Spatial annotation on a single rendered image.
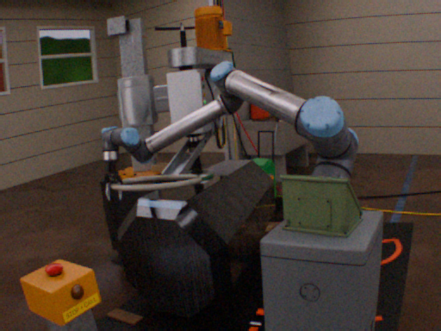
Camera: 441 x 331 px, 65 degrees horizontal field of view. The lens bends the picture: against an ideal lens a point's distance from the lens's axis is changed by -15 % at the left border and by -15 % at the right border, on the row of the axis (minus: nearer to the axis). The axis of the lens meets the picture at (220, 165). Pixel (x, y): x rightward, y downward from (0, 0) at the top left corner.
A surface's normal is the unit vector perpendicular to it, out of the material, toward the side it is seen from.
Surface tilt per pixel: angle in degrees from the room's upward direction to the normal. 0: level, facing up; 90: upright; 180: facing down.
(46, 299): 90
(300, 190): 90
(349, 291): 90
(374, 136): 90
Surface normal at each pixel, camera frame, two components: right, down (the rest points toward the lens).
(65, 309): 0.87, 0.01
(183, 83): -0.26, 0.22
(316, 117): -0.40, -0.50
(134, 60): 0.01, 0.19
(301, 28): -0.52, 0.22
